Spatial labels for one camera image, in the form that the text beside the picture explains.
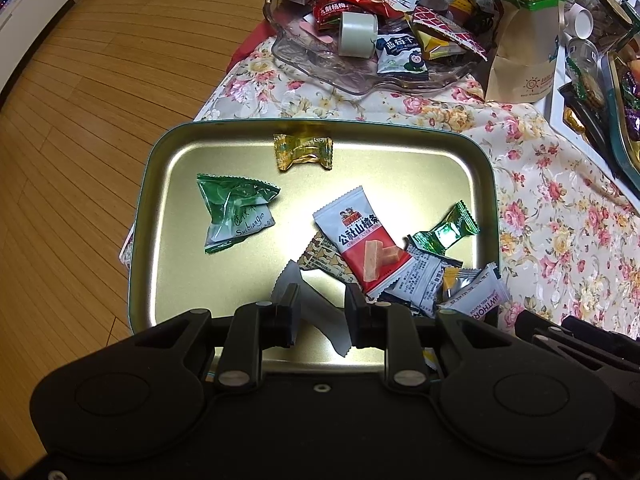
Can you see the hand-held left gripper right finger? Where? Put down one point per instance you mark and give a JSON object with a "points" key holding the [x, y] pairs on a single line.
{"points": [[351, 312]]}

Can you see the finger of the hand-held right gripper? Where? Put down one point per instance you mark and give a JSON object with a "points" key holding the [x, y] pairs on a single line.
{"points": [[575, 352]]}

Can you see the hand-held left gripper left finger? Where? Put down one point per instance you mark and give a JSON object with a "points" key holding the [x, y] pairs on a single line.
{"points": [[293, 316]]}

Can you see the plain white snack packet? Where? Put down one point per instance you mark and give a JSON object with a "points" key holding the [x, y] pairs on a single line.
{"points": [[320, 316]]}

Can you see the patterned snack packet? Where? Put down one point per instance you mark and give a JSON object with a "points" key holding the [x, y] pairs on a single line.
{"points": [[320, 257]]}

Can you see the teal rimmed metal tin tray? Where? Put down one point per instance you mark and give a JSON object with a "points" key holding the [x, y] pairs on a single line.
{"points": [[225, 300]]}

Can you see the red white snack packet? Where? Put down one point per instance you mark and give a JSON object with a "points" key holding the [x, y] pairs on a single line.
{"points": [[365, 240]]}

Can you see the white black text snack packet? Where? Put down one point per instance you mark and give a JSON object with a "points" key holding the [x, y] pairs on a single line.
{"points": [[420, 275]]}

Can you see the small yellow snack packet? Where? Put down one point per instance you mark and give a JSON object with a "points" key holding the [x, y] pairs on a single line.
{"points": [[450, 280]]}

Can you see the white purple lettered snack packet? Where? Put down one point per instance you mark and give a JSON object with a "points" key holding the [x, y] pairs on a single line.
{"points": [[481, 296]]}

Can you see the green white snack packet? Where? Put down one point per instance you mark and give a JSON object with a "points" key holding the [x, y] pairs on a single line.
{"points": [[235, 210]]}

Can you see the green foil candy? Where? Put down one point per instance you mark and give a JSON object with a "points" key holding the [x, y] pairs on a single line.
{"points": [[445, 230]]}

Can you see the gold candy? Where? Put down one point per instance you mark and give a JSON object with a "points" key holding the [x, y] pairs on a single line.
{"points": [[302, 152]]}

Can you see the floral tablecloth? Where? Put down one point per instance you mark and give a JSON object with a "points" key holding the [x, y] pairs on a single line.
{"points": [[550, 210]]}

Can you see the teal tin of candies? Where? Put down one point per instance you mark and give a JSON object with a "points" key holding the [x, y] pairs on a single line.
{"points": [[627, 120]]}

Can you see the white board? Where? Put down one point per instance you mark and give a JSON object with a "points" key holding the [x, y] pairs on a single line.
{"points": [[560, 110]]}

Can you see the clear glass dish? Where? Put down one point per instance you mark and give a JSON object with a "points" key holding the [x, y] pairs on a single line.
{"points": [[320, 67]]}

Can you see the blue white snack packet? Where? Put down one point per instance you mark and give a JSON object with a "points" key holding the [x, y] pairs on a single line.
{"points": [[402, 57]]}

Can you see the red cloth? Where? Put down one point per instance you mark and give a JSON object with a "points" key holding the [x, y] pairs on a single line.
{"points": [[247, 47]]}

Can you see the pale tape roll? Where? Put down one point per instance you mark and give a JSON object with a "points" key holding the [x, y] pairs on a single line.
{"points": [[356, 35]]}

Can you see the clear glass jar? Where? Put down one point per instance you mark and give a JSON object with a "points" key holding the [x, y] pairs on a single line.
{"points": [[582, 57]]}

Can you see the brown paper bag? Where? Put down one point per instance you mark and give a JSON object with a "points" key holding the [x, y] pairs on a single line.
{"points": [[525, 55]]}

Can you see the red grid patterned packet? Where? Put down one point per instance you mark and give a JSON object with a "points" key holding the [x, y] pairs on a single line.
{"points": [[450, 30]]}

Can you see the white cup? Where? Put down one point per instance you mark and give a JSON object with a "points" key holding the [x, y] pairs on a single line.
{"points": [[580, 20]]}

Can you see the white cabinet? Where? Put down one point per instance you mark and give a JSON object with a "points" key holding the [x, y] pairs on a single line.
{"points": [[35, 25]]}

